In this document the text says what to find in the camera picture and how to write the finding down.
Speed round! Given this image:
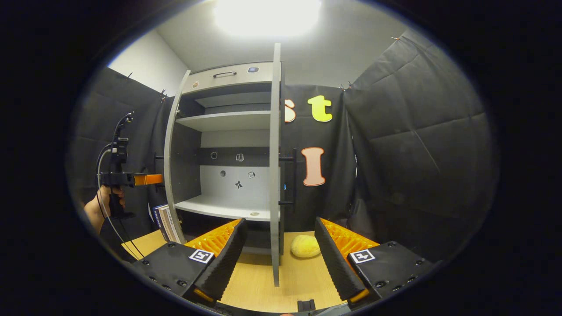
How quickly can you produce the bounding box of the large ceiling light panel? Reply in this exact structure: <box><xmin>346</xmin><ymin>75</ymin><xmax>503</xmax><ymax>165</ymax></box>
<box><xmin>214</xmin><ymin>0</ymin><xmax>322</xmax><ymax>38</ymax></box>

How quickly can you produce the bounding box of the thin grey gripper cable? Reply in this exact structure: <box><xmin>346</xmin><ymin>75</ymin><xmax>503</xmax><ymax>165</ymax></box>
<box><xmin>95</xmin><ymin>143</ymin><xmax>146</xmax><ymax>259</ymax></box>

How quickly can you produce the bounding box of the grey cabinet drawer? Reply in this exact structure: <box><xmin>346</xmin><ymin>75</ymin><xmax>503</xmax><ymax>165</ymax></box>
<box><xmin>182</xmin><ymin>61</ymin><xmax>275</xmax><ymax>94</ymax></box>

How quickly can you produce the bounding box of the black backdrop cloth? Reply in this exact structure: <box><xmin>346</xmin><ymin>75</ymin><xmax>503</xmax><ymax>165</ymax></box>
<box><xmin>70</xmin><ymin>31</ymin><xmax>497</xmax><ymax>264</ymax></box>

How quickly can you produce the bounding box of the blue-covered paperback book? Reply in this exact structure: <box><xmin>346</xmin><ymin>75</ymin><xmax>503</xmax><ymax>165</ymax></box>
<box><xmin>151</xmin><ymin>205</ymin><xmax>169</xmax><ymax>242</ymax></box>

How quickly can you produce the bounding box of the grey shoe cabinet door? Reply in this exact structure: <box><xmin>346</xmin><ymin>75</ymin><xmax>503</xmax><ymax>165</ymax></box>
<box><xmin>153</xmin><ymin>69</ymin><xmax>192</xmax><ymax>244</ymax></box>
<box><xmin>269</xmin><ymin>43</ymin><xmax>299</xmax><ymax>288</ymax></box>

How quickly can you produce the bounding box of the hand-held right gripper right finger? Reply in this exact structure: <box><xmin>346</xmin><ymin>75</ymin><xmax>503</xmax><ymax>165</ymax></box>
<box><xmin>314</xmin><ymin>217</ymin><xmax>435</xmax><ymax>305</ymax></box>

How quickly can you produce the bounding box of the grey double-door shoe cabinet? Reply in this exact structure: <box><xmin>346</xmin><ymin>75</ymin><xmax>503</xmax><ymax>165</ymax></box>
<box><xmin>153</xmin><ymin>43</ymin><xmax>299</xmax><ymax>288</ymax></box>

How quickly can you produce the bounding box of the white paperback book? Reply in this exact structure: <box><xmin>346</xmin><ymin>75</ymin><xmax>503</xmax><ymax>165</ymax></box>
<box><xmin>165</xmin><ymin>204</ymin><xmax>183</xmax><ymax>244</ymax></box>
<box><xmin>158</xmin><ymin>205</ymin><xmax>176</xmax><ymax>243</ymax></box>

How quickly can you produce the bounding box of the yellow round plush toy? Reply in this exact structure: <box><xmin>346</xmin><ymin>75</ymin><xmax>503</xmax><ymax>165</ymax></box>
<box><xmin>290</xmin><ymin>234</ymin><xmax>321</xmax><ymax>259</ymax></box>

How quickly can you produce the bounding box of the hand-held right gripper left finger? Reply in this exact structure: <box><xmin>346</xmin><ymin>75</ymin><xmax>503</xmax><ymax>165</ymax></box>
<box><xmin>132</xmin><ymin>218</ymin><xmax>249</xmax><ymax>303</ymax></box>

